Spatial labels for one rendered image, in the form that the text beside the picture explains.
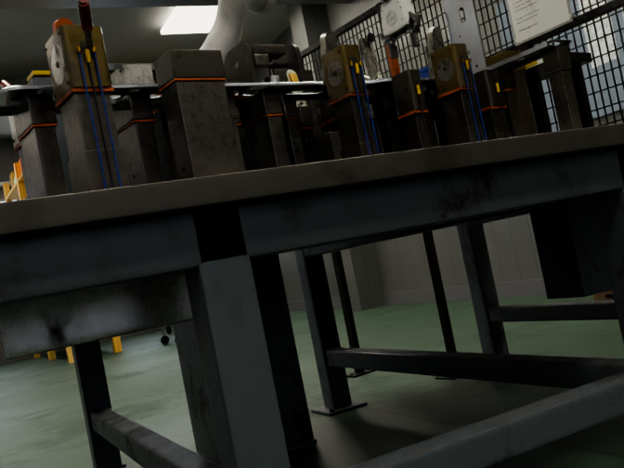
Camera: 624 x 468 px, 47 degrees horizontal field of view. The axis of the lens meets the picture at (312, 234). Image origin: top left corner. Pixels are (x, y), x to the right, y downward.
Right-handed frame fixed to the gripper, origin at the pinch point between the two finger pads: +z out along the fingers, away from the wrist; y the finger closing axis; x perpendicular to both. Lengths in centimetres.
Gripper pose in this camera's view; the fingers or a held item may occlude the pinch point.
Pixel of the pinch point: (404, 49)
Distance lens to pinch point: 221.7
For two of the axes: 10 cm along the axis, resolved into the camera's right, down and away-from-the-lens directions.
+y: 5.7, -1.4, -8.1
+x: 8.0, -1.3, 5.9
